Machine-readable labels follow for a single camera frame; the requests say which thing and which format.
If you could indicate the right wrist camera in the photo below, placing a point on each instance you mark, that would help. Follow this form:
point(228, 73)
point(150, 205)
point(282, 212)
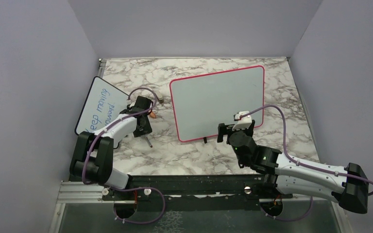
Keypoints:
point(243, 120)

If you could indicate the beige marker on table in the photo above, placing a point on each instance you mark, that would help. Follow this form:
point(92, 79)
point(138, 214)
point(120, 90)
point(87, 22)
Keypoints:
point(159, 97)

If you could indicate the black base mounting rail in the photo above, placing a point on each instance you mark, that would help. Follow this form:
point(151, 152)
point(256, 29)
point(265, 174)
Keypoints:
point(195, 193)

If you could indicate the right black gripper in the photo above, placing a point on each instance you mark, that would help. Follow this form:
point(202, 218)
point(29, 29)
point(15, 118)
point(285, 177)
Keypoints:
point(224, 129)

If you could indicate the white rainbow marker pen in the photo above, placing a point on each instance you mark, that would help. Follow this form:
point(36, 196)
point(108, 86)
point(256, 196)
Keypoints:
point(148, 141)

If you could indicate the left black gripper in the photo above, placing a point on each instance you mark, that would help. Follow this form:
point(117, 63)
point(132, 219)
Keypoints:
point(147, 129)

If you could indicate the pink framed whiteboard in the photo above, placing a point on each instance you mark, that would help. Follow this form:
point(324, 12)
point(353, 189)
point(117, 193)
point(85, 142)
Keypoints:
point(200, 103)

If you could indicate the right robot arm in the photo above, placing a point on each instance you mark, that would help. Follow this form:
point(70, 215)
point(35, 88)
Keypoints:
point(346, 185)

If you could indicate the black framed written whiteboard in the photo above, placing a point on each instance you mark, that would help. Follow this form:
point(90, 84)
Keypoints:
point(102, 105)

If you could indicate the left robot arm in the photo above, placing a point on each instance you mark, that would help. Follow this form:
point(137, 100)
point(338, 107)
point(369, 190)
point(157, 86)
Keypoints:
point(92, 160)

